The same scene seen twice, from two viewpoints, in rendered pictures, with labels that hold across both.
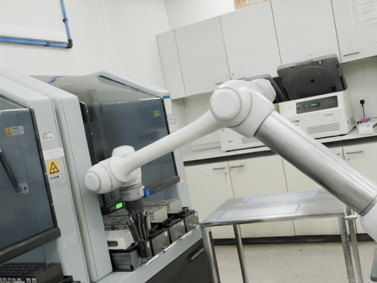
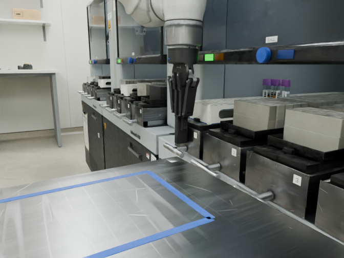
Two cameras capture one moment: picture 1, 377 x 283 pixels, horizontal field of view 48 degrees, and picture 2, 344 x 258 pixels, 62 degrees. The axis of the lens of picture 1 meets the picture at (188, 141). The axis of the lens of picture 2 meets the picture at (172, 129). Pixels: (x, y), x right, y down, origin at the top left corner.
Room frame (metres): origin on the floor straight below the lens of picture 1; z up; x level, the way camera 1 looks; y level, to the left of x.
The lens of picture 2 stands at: (2.09, -0.33, 0.96)
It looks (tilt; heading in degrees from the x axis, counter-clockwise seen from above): 13 degrees down; 127
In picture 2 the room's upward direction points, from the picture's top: straight up
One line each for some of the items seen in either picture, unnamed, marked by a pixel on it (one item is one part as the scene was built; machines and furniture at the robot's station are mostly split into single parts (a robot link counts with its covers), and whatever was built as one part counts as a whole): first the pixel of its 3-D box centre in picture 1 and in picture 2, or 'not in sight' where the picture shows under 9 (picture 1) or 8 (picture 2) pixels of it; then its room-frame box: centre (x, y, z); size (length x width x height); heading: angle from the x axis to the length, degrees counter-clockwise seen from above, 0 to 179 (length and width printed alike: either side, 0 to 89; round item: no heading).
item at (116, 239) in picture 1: (102, 241); (243, 110); (1.77, 0.43, 0.83); 0.30 x 0.10 x 0.06; 62
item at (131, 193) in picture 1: (132, 192); (183, 36); (1.68, 0.26, 1.03); 0.09 x 0.09 x 0.06
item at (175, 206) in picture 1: (174, 206); not in sight; (2.13, 0.13, 0.85); 0.12 x 0.02 x 0.06; 151
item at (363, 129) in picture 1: (368, 127); not in sight; (3.48, -1.47, 0.93); 0.30 x 0.10 x 0.06; 146
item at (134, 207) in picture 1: (136, 210); (182, 67); (1.68, 0.26, 0.96); 0.08 x 0.07 x 0.09; 152
